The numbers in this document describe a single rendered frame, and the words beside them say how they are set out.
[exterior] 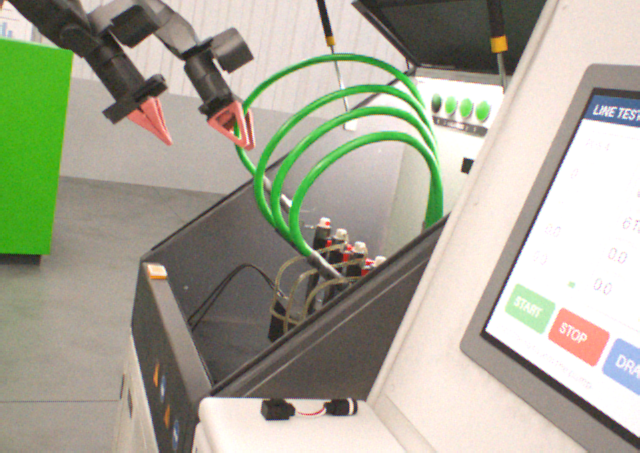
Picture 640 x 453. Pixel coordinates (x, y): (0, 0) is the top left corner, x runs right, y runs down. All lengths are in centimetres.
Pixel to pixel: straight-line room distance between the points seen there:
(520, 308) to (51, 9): 73
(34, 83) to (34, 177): 54
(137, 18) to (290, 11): 702
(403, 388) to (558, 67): 42
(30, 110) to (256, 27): 401
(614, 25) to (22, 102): 384
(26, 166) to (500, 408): 391
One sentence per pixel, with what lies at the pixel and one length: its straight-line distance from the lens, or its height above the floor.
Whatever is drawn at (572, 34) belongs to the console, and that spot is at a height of 148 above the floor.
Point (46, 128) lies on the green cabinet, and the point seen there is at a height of 84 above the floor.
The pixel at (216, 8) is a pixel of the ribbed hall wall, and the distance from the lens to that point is 785.
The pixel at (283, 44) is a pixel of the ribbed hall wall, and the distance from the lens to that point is 809.
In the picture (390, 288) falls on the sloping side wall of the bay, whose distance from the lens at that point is 93.
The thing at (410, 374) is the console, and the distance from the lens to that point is 90.
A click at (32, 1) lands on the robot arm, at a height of 141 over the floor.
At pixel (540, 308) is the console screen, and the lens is 75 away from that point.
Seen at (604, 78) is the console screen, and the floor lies 143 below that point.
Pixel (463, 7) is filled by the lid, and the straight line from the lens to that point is 128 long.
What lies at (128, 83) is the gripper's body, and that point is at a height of 132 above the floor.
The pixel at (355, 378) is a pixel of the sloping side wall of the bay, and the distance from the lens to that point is 96.
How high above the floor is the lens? 137
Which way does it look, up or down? 10 degrees down
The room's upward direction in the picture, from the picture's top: 11 degrees clockwise
